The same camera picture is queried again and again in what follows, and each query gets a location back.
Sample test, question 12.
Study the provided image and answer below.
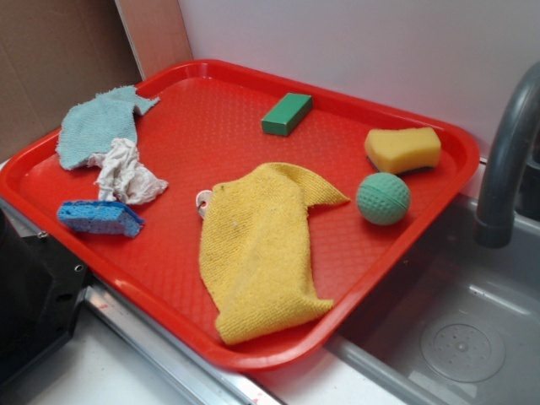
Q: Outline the blue cellulose sponge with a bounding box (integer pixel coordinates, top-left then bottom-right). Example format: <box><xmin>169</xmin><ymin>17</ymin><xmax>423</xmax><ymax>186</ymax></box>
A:
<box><xmin>57</xmin><ymin>201</ymin><xmax>145</xmax><ymax>238</ymax></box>

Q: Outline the grey sink faucet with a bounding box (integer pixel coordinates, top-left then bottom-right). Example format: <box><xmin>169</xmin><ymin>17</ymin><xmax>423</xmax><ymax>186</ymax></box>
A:
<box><xmin>474</xmin><ymin>63</ymin><xmax>539</xmax><ymax>248</ymax></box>

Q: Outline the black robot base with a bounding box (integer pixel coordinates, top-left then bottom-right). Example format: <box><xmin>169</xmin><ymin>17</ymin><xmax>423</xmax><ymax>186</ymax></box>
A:
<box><xmin>1</xmin><ymin>213</ymin><xmax>91</xmax><ymax>387</ymax></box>

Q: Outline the green rectangular sponge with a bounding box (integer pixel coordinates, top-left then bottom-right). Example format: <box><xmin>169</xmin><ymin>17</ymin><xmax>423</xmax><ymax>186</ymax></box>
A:
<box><xmin>262</xmin><ymin>93</ymin><xmax>313</xmax><ymax>136</ymax></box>

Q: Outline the light blue terry cloth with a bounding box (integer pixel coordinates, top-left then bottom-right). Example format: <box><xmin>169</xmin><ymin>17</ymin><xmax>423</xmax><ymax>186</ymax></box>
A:
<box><xmin>56</xmin><ymin>86</ymin><xmax>159</xmax><ymax>170</ymax></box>

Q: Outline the grey plastic sink basin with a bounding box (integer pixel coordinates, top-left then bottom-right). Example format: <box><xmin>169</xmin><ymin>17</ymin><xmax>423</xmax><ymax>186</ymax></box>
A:
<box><xmin>327</xmin><ymin>197</ymin><xmax>539</xmax><ymax>404</ymax></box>

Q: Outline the yellow microfiber cloth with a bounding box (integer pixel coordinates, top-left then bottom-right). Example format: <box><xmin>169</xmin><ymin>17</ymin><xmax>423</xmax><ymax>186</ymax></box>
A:
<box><xmin>199</xmin><ymin>163</ymin><xmax>349</xmax><ymax>345</ymax></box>

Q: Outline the white crumpled rag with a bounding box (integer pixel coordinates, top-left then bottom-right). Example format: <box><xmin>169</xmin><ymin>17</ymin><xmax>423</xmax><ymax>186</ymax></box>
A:
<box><xmin>87</xmin><ymin>138</ymin><xmax>169</xmax><ymax>205</ymax></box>

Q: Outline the red plastic tray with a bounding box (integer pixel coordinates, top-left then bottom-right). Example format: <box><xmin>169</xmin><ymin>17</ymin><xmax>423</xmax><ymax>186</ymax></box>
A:
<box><xmin>1</xmin><ymin>61</ymin><xmax>479</xmax><ymax>371</ymax></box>

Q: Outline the green dimpled ball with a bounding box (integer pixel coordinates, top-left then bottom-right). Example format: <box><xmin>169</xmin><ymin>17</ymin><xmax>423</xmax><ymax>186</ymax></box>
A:
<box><xmin>356</xmin><ymin>173</ymin><xmax>411</xmax><ymax>226</ymax></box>

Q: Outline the yellow sponge with dark base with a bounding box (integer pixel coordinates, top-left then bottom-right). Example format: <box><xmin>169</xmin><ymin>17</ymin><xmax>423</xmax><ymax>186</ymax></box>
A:
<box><xmin>364</xmin><ymin>127</ymin><xmax>441</xmax><ymax>175</ymax></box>

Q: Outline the small pink round object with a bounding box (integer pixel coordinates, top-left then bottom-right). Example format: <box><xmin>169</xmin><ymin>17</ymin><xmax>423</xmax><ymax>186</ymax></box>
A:
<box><xmin>196</xmin><ymin>190</ymin><xmax>213</xmax><ymax>219</ymax></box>

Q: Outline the brown cardboard panel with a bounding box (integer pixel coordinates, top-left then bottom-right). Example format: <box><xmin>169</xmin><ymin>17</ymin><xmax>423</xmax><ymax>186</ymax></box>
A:
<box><xmin>1</xmin><ymin>1</ymin><xmax>141</xmax><ymax>160</ymax></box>

